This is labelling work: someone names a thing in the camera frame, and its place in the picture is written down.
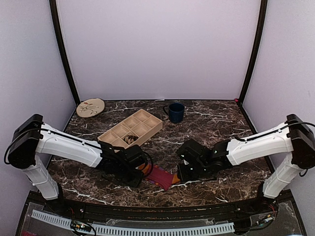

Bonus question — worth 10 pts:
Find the purple striped sock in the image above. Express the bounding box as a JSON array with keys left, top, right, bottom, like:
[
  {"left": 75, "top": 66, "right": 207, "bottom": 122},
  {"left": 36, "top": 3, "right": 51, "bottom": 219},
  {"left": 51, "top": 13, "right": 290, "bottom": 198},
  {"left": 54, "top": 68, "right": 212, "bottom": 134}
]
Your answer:
[{"left": 144, "top": 165, "right": 181, "bottom": 190}]

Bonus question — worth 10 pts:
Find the brown argyle sock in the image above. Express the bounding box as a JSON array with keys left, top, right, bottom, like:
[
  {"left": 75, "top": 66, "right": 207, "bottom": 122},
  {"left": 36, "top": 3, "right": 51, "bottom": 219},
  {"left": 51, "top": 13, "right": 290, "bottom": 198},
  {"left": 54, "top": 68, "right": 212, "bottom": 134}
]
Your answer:
[{"left": 123, "top": 135, "right": 138, "bottom": 145}]

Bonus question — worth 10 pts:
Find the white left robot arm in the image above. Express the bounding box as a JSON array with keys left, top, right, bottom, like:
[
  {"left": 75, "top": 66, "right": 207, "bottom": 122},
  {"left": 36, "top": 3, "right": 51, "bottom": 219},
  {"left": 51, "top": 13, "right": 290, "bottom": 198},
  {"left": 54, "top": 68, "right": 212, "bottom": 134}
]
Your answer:
[{"left": 4, "top": 114, "right": 153, "bottom": 201}]

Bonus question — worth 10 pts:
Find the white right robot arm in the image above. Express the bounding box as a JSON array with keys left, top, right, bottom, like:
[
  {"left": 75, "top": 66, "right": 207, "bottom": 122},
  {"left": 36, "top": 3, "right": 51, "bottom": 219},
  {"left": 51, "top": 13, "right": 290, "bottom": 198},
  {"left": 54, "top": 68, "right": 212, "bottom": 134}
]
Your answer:
[{"left": 177, "top": 114, "right": 315, "bottom": 199}]

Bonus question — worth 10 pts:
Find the wooden compartment tray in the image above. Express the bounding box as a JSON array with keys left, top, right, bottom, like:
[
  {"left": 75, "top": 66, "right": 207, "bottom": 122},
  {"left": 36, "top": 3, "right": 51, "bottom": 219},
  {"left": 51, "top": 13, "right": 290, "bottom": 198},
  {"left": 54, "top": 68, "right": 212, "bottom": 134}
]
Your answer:
[{"left": 98, "top": 109, "right": 163, "bottom": 148}]

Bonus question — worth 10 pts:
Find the dark blue mug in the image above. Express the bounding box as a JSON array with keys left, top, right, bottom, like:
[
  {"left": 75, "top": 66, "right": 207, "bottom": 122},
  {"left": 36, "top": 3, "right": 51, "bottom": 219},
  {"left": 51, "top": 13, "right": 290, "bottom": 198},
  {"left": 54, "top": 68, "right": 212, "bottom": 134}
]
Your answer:
[{"left": 163, "top": 102, "right": 185, "bottom": 123}]

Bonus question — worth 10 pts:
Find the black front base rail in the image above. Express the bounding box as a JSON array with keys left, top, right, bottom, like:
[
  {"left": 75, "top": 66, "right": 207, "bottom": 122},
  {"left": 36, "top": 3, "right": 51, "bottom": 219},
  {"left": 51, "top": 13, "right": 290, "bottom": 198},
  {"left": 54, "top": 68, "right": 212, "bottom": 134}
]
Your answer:
[{"left": 27, "top": 190, "right": 293, "bottom": 223}]

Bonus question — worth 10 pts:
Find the white slotted cable duct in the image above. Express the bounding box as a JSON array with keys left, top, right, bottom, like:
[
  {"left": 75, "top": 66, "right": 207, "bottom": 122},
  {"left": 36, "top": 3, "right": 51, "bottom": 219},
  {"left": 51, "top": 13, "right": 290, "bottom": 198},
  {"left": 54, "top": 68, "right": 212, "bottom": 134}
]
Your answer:
[{"left": 31, "top": 210, "right": 235, "bottom": 236}]

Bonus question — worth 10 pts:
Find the right black frame post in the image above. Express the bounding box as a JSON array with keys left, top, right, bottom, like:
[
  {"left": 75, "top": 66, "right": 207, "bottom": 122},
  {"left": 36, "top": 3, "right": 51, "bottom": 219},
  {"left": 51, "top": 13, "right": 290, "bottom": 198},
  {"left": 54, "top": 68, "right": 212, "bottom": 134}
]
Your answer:
[{"left": 238, "top": 0, "right": 268, "bottom": 106}]

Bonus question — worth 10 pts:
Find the black frame post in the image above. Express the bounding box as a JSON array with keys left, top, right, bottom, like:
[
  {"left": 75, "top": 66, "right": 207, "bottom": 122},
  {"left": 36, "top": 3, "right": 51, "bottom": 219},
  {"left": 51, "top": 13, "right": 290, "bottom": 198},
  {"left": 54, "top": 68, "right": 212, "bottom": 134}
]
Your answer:
[
  {"left": 49, "top": 0, "right": 81, "bottom": 105},
  {"left": 238, "top": 0, "right": 268, "bottom": 106}
]

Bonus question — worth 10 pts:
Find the left black frame post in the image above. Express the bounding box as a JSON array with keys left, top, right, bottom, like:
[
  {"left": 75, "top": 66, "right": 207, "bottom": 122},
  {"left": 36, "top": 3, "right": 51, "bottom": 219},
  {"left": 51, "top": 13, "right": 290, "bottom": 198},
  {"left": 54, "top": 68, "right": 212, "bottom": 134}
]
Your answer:
[{"left": 49, "top": 0, "right": 81, "bottom": 105}]

